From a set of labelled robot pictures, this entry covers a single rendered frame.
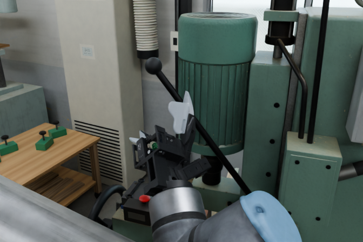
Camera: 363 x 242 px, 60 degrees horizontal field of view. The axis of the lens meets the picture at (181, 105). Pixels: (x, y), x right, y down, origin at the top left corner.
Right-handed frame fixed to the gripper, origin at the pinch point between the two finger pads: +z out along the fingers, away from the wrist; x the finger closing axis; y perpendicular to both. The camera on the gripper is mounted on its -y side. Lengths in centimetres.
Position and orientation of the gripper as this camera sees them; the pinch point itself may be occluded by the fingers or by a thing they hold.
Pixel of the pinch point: (165, 112)
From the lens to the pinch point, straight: 67.7
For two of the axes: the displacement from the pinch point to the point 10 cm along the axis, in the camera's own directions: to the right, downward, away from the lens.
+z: -1.9, -7.4, 6.4
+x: -6.8, 5.7, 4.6
